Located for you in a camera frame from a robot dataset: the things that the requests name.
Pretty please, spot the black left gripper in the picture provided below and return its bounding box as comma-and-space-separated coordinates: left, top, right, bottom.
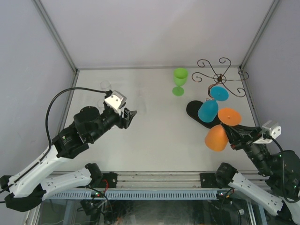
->
88, 107, 137, 143

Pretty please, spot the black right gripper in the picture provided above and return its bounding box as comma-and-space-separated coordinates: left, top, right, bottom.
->
221, 120, 274, 176

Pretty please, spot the orange plastic wine glass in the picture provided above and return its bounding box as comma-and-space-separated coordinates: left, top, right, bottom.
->
204, 107, 242, 151

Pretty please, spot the blue plastic wine glass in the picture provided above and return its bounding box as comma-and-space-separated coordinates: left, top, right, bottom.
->
197, 86, 229, 123

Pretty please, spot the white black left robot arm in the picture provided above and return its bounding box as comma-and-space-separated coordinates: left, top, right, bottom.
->
0, 106, 137, 212

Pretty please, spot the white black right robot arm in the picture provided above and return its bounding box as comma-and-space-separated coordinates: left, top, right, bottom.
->
215, 120, 300, 225

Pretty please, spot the clear upside-down glass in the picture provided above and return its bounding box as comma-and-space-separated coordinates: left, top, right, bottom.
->
136, 90, 147, 115

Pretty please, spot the green plastic wine glass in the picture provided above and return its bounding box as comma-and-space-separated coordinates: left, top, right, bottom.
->
172, 68, 188, 96

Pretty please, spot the clear champagne flute front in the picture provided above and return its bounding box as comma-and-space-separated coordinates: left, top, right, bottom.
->
97, 99, 109, 111

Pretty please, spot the clear champagne flute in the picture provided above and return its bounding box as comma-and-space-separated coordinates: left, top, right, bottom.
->
100, 81, 112, 91
97, 99, 109, 111

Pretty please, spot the clear champagne flute back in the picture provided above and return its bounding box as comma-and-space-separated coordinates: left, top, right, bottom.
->
100, 81, 112, 91

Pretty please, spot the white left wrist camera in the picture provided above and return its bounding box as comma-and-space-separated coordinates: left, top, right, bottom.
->
104, 90, 127, 115

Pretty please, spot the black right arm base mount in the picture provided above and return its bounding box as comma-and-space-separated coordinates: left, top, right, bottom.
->
200, 172, 222, 189

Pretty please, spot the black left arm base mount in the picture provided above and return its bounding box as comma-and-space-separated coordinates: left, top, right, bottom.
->
96, 172, 118, 188

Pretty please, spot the aluminium front frame rail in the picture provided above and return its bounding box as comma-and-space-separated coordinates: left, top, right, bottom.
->
49, 170, 270, 190

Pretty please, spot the black left camera cable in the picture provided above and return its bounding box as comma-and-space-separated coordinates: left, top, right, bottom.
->
45, 87, 111, 150

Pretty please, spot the blue slotted cable duct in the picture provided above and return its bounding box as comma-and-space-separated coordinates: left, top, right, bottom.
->
48, 190, 219, 200

